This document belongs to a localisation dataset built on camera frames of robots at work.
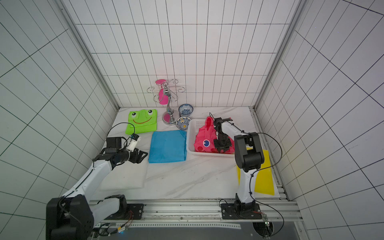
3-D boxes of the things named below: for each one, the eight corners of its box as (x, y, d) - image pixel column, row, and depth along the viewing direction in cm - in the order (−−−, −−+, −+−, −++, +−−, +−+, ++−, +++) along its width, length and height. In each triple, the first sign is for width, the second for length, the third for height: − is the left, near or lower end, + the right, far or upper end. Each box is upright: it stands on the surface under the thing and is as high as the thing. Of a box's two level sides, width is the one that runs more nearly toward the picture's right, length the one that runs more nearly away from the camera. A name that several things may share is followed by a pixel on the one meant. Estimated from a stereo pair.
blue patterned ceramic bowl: (176, 112, 119) (175, 108, 115) (185, 105, 124) (185, 101, 121) (186, 119, 114) (186, 115, 110) (195, 111, 119) (196, 108, 116)
